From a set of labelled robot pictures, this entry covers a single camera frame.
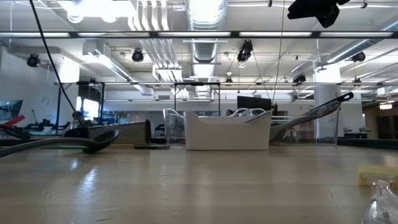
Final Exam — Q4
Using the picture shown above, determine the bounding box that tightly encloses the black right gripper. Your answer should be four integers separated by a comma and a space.
287, 0, 351, 29

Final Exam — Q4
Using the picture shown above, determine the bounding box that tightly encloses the black slotted turner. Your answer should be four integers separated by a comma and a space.
0, 129, 120, 158

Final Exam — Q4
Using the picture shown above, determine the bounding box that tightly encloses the black ceiling spotlight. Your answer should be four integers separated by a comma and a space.
292, 73, 307, 85
236, 39, 254, 63
26, 53, 41, 68
351, 51, 367, 63
131, 49, 145, 63

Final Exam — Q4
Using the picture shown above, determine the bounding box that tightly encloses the black background monitor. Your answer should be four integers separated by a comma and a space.
236, 95, 273, 114

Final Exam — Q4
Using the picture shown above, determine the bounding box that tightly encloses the clear plastic bin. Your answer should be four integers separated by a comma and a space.
162, 108, 249, 146
236, 107, 340, 146

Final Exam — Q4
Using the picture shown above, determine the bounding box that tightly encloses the white rectangular plastic bin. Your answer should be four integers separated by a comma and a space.
183, 110, 273, 152

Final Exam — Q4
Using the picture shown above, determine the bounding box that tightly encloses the yellow eraser block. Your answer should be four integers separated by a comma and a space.
357, 164, 398, 224

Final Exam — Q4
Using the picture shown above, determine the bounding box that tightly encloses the metal box grater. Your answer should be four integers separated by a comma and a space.
88, 119, 152, 146

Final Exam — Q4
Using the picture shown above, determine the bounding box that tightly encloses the silver round ventilation duct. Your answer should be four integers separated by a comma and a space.
185, 0, 229, 99

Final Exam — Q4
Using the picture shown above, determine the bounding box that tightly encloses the black background rig frame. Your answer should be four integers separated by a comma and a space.
173, 81, 222, 116
54, 80, 106, 128

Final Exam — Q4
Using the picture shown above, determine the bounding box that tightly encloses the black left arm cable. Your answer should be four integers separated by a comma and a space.
29, 0, 85, 126

